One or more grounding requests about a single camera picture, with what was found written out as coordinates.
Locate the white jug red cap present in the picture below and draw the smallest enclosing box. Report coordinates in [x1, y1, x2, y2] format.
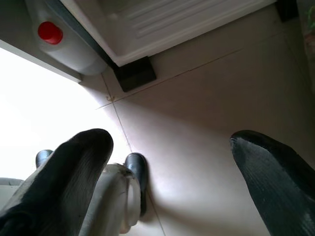
[24, 0, 109, 76]

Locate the grey refrigerator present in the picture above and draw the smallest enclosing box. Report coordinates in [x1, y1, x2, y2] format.
[56, 0, 300, 92]

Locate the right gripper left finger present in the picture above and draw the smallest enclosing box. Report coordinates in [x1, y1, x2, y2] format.
[0, 128, 114, 236]

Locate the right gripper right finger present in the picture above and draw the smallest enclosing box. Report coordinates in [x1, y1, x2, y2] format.
[228, 130, 315, 236]

